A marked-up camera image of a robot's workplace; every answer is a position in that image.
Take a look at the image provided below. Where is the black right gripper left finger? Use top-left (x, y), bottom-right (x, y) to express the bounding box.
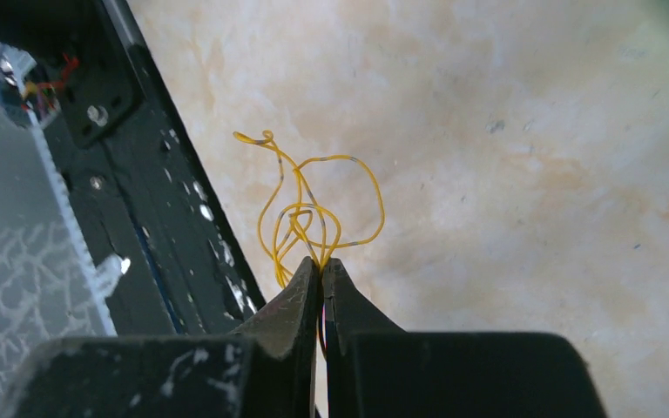
top-left (0, 258), bottom-right (321, 417)

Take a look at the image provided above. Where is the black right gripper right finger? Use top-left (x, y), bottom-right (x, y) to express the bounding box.
top-left (322, 259), bottom-right (605, 417)

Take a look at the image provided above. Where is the yellow cable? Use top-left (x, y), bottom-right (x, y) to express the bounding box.
top-left (233, 129), bottom-right (387, 290)

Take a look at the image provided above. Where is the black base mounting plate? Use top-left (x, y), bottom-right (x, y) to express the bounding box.
top-left (0, 1), bottom-right (264, 334)

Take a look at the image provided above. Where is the white slotted cable duct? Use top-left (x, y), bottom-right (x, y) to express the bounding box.
top-left (0, 49), bottom-right (133, 337)

